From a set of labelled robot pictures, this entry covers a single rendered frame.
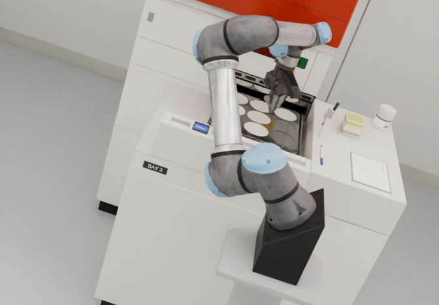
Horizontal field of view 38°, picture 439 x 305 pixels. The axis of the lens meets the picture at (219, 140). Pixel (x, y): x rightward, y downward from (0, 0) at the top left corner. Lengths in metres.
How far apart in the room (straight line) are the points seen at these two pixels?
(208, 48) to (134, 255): 0.95
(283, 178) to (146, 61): 1.19
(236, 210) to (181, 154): 0.29
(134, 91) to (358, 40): 1.84
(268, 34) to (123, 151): 1.30
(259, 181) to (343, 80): 2.60
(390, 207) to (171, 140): 0.80
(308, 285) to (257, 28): 0.78
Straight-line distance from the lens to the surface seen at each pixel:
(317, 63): 2.74
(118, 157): 3.09
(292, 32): 2.10
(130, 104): 2.94
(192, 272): 2.55
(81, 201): 3.35
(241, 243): 2.03
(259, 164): 1.80
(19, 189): 3.36
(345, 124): 2.58
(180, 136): 2.23
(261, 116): 2.62
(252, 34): 1.94
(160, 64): 2.83
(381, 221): 2.36
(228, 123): 1.93
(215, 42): 1.97
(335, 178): 2.27
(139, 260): 2.57
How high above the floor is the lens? 2.04
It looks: 29 degrees down
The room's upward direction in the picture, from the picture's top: 19 degrees clockwise
